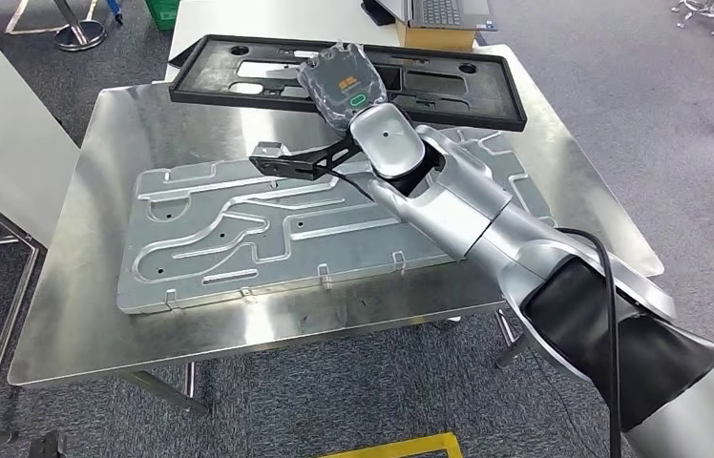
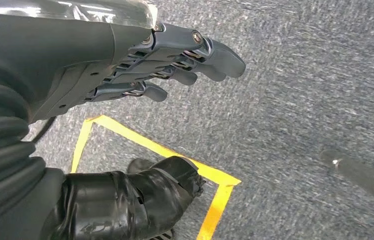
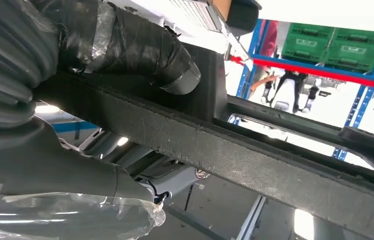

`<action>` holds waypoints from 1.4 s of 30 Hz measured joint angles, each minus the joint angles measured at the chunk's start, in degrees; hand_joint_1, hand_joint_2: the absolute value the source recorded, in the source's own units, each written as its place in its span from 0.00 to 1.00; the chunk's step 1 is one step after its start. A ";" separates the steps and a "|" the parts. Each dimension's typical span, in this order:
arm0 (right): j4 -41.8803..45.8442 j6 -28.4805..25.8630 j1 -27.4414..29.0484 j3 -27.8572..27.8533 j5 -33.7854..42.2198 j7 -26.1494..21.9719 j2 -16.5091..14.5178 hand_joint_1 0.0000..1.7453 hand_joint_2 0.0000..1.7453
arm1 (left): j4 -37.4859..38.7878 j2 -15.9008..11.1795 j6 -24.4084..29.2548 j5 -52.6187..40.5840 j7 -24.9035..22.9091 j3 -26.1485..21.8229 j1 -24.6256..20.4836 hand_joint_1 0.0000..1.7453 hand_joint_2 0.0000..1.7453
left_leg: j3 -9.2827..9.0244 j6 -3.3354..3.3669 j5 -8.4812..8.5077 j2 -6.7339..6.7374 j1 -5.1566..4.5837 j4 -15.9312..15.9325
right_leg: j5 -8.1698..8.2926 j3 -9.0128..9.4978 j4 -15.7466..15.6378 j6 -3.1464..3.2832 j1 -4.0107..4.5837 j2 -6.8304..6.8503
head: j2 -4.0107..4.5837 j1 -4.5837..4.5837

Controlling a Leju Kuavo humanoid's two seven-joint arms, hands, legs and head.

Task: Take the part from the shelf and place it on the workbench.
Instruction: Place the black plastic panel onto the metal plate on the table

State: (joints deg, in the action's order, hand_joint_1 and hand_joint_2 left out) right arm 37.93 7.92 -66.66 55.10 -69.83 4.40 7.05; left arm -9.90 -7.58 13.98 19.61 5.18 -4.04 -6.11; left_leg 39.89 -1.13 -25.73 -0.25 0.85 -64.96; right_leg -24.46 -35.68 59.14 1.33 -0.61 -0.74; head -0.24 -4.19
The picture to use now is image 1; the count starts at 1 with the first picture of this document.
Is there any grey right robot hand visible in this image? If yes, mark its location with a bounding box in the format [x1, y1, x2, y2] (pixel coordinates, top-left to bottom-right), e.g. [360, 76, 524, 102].
[296, 42, 389, 135]

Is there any black plastic frame part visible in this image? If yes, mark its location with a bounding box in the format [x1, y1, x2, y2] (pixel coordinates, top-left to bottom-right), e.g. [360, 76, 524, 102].
[168, 33, 529, 134]

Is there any stainless steel workbench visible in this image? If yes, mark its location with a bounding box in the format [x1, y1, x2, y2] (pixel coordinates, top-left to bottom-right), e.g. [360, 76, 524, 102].
[7, 42, 666, 416]

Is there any black laptop adapter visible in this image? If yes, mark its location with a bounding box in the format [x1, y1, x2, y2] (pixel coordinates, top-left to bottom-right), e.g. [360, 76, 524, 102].
[360, 0, 397, 29]

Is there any cardboard box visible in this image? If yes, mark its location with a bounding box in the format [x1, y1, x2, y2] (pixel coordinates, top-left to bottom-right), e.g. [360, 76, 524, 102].
[393, 18, 479, 53]

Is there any grey laptop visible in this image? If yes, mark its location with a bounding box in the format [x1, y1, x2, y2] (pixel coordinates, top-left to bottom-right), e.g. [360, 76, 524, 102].
[373, 0, 499, 32]

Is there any green crate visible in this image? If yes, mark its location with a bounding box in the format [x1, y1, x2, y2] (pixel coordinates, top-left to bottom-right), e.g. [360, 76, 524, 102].
[144, 0, 181, 32]

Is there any stamped metal plate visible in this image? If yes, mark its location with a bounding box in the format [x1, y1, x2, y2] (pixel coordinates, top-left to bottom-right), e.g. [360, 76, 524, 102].
[115, 126, 558, 316]

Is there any chrome round stanchion base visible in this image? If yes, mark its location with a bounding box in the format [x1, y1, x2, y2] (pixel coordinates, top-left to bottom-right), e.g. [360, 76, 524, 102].
[52, 0, 109, 53]

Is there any chrome chair base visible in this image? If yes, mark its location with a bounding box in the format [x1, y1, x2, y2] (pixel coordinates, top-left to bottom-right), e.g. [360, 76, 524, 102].
[671, 0, 714, 37]

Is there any yellow floor tape square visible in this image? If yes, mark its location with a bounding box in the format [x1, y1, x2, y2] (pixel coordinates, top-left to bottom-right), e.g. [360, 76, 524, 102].
[317, 432, 465, 458]

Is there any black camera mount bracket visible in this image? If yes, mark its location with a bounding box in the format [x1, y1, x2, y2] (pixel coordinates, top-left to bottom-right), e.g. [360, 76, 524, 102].
[248, 131, 364, 182]

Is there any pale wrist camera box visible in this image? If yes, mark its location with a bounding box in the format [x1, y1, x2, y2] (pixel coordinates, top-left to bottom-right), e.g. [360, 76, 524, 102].
[252, 141, 294, 161]

